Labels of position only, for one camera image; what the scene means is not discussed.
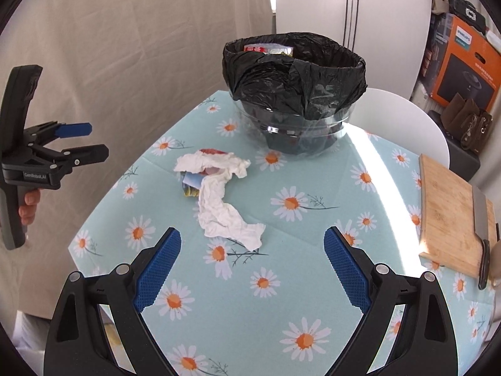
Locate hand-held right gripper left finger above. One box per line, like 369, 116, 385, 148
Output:
43, 227, 183, 376

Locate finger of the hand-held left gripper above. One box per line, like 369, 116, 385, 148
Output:
32, 144, 110, 173
23, 122, 94, 146

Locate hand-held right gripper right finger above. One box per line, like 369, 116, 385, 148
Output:
323, 226, 458, 376

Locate white tissue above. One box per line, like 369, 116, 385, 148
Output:
173, 151, 266, 250

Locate clear plastic bin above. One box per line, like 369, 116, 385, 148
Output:
234, 97, 353, 156

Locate black plastic bin bag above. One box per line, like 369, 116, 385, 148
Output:
222, 32, 368, 153

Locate red snack packet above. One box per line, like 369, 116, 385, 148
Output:
243, 44, 294, 56

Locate person's left hand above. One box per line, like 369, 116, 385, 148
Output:
18, 188, 42, 227

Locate daisy print tablecloth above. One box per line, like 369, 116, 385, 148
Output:
68, 89, 501, 376

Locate small blue packet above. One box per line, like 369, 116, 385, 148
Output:
182, 171, 205, 199

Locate wooden cutting board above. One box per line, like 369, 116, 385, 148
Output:
418, 154, 500, 279

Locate small red wrapper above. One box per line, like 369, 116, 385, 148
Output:
199, 148, 228, 175

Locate kitchen knife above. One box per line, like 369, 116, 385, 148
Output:
472, 185, 500, 290

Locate white chair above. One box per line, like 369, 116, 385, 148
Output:
346, 88, 450, 174

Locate brown suede bag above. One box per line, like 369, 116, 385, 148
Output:
440, 93, 493, 152

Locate orange cardboard box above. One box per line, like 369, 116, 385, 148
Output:
428, 13, 501, 112

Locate black wall cables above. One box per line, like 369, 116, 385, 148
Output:
342, 0, 360, 48

